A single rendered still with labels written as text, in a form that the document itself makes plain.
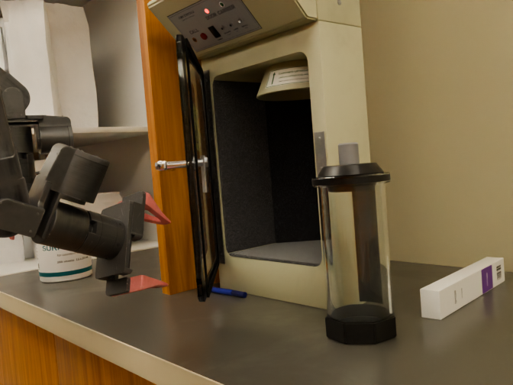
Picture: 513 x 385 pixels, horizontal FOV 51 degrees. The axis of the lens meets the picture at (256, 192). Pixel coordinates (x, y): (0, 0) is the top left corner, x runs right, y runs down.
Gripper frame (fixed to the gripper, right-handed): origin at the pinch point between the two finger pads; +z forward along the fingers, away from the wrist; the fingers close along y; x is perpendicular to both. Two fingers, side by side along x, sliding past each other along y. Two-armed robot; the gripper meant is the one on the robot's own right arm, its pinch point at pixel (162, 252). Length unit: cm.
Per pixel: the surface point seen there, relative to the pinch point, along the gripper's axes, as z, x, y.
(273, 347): 8.8, -13.7, -14.2
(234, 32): 6.0, -9.3, 39.3
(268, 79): 14.6, -9.9, 33.8
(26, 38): 15, 91, 95
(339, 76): 15.1, -24.1, 28.3
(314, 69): 11.0, -21.9, 28.6
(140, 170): 73, 99, 68
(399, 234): 65, -10, 16
